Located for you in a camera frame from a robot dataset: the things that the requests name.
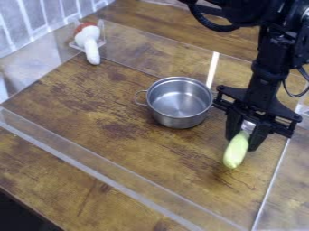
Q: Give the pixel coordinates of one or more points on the red white object behind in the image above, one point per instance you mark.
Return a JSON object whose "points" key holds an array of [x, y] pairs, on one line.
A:
{"points": [[85, 36]]}

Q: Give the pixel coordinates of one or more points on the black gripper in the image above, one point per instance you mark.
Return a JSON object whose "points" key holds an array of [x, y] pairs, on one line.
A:
{"points": [[255, 104]]}

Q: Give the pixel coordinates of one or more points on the clear acrylic enclosure panel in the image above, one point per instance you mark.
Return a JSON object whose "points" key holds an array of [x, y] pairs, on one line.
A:
{"points": [[273, 217]]}

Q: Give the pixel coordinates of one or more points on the stainless steel pot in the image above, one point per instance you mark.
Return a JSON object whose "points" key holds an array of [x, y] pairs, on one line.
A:
{"points": [[179, 101]]}

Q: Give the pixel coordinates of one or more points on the green handled metal spoon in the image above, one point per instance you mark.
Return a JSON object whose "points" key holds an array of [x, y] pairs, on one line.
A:
{"points": [[238, 146]]}

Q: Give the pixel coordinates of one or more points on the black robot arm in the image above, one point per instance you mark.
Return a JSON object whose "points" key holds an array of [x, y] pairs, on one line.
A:
{"points": [[282, 20]]}

